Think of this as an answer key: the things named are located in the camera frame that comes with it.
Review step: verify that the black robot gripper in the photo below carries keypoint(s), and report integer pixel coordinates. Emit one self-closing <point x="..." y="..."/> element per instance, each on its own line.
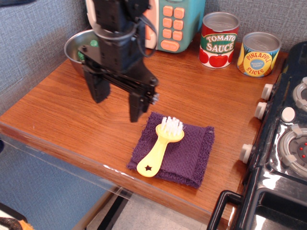
<point x="119" y="60"/>

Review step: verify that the yellow toy dish brush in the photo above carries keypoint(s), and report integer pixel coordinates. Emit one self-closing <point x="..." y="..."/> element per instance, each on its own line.
<point x="170" y="130"/>

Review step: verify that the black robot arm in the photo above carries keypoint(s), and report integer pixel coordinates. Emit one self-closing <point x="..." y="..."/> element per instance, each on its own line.
<point x="118" y="58"/>

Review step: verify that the green toy broccoli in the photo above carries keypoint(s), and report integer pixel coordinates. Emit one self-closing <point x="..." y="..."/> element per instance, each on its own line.
<point x="82" y="54"/>

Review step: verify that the silver metal bowl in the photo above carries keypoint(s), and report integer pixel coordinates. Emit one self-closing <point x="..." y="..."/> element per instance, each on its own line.
<point x="84" y="38"/>

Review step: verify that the teal toy microwave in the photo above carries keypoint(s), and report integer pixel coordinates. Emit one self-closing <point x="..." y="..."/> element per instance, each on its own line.
<point x="175" y="22"/>

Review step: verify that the purple folded cloth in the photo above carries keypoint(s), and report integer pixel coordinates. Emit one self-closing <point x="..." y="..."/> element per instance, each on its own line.
<point x="184" y="162"/>

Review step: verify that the tomato sauce can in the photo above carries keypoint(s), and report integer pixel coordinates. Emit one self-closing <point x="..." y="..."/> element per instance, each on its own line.
<point x="218" y="38"/>

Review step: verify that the pineapple slices can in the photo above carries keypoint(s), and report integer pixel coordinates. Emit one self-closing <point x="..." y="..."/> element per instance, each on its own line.
<point x="258" y="54"/>

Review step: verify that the orange furry object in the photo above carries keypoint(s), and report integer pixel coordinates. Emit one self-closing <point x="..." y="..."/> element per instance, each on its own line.
<point x="14" y="224"/>

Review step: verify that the black toy stove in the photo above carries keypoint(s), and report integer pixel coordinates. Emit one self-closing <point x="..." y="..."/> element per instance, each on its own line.
<point x="275" y="183"/>

